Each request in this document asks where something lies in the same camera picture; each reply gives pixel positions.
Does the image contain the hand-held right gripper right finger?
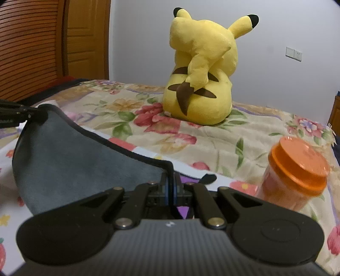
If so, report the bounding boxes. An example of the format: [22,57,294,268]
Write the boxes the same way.
[173,172,264,230]

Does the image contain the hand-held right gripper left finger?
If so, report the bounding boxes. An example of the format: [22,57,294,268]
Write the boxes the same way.
[79,172,171,229]

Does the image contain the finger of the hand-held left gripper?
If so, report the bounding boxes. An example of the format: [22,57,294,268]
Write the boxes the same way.
[14,104,49,125]

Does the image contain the grey towel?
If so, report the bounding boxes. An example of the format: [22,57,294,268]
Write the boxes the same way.
[12,104,217,216]

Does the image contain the slatted wooden headboard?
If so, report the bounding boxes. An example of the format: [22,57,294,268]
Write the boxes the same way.
[0,0,66,103]

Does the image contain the floral bed sheet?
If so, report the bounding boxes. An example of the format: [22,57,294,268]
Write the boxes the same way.
[0,79,340,276]

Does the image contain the wooden door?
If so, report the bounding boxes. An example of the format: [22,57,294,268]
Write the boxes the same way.
[63,0,112,80]

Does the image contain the yellow plush toy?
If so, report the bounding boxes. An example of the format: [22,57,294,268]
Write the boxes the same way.
[162,7,260,126]

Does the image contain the orange lidded jar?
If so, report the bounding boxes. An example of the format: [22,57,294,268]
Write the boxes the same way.
[255,136,330,213]

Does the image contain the wooden cabinet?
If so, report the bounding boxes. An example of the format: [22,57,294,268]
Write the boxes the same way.
[328,91,340,131]

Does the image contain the white wall switch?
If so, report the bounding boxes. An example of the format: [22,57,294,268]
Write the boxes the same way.
[285,46,303,62]

